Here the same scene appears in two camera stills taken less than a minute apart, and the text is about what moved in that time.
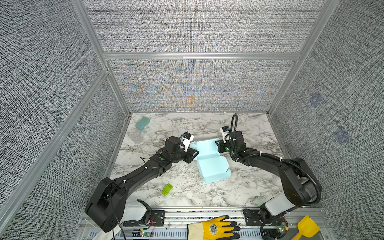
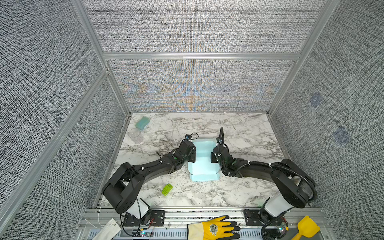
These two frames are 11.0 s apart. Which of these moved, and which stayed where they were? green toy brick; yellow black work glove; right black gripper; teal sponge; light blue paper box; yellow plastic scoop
Moved: right black gripper; light blue paper box
Stayed: yellow black work glove; teal sponge; yellow plastic scoop; green toy brick
